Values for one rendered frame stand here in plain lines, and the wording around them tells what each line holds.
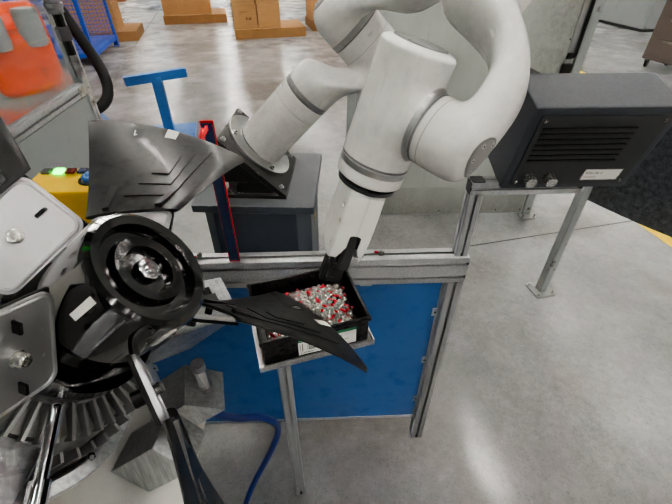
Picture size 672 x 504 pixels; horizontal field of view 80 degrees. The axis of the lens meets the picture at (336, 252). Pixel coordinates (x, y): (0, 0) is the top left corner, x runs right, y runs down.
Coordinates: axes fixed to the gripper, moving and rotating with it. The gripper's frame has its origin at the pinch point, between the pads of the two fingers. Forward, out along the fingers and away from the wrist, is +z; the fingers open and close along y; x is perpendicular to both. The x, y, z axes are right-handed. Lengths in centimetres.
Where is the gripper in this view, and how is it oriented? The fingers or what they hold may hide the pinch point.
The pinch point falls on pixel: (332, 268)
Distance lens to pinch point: 59.7
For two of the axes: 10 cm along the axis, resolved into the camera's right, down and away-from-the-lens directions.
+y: 0.4, 6.2, -7.8
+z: -2.9, 7.6, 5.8
